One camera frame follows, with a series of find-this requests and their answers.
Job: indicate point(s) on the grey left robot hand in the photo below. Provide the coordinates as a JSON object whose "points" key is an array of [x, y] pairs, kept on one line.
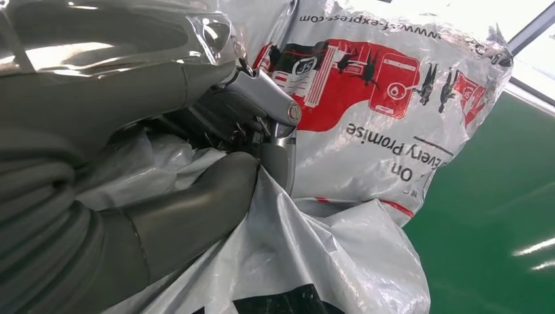
{"points": [[108, 86]]}

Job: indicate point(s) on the grey courier bag package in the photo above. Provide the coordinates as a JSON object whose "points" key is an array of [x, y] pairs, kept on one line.
{"points": [[368, 173]]}

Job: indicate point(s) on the green conveyor belt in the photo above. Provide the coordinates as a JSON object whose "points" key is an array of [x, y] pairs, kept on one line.
{"points": [[490, 216]]}

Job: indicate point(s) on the thin aluminium conveyor rail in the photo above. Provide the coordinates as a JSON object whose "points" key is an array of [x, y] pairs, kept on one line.
{"points": [[533, 26]]}

